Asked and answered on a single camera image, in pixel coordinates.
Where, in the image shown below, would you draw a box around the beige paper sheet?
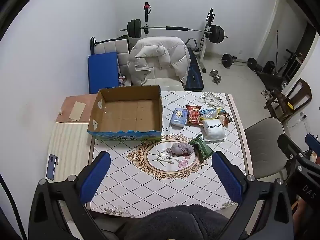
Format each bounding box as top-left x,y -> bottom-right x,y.
69,101 -> 85,122

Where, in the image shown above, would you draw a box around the blue smartphone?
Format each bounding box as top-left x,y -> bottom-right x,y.
46,154 -> 59,181

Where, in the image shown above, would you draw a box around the beige armchair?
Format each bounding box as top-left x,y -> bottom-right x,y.
129,64 -> 187,92

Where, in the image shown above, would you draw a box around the black blue weight bench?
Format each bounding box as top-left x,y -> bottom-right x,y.
185,49 -> 206,92

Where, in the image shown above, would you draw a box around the dark wooden chair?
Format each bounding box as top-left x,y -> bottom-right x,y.
264,78 -> 312,123

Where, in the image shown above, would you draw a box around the white tissue pack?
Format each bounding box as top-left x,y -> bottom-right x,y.
202,119 -> 227,142

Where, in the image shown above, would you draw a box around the black metal bar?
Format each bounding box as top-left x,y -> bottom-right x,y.
90,37 -> 125,55

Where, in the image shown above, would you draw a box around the rack upright with red top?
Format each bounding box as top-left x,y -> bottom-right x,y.
142,2 -> 152,34

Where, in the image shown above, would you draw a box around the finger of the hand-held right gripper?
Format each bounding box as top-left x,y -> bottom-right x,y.
305,133 -> 320,153
277,133 -> 305,161

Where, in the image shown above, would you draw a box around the red snack packet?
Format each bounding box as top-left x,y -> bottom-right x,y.
186,105 -> 202,125

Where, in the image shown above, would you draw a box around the white rack upright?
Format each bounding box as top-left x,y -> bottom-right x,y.
199,8 -> 215,73

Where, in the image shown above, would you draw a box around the blue tissue pack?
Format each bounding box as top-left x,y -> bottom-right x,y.
170,107 -> 188,127

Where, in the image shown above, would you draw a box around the blue yellow snack packet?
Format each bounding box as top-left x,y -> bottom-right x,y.
199,107 -> 223,120

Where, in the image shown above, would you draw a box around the purple grey cloth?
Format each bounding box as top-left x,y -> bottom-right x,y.
167,142 -> 195,156

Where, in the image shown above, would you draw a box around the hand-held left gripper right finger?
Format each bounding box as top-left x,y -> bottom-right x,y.
212,151 -> 294,240

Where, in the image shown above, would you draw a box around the beige padded board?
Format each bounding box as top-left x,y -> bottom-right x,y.
94,39 -> 130,80

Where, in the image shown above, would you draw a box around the floral diamond pattern tablecloth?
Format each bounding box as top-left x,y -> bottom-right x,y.
86,91 -> 254,218

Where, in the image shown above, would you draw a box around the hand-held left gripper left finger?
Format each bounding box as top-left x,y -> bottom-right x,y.
28,151 -> 112,240

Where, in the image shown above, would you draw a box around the black fleece garment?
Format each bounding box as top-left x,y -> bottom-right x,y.
117,204 -> 248,240

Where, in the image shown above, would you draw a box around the green packet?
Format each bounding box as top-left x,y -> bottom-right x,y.
188,134 -> 215,162

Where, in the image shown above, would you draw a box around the cardboard box blue printed sides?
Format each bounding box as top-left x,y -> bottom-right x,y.
87,85 -> 163,141

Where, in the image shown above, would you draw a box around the long barbell with black plates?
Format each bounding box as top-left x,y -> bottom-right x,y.
119,19 -> 228,43

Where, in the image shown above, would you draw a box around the blue folded mat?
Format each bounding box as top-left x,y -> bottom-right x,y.
87,52 -> 119,94

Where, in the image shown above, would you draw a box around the grey seat chair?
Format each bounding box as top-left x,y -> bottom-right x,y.
244,117 -> 288,179

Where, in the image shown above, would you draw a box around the black cable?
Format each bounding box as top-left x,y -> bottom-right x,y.
0,174 -> 27,240

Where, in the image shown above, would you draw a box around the black exercise equipment pile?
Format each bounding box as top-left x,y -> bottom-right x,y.
256,60 -> 288,90

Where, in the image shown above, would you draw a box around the short barbell with black plates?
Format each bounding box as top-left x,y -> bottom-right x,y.
220,53 -> 258,71

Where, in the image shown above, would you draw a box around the white puffer jacket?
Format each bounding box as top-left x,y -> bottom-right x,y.
127,37 -> 191,86

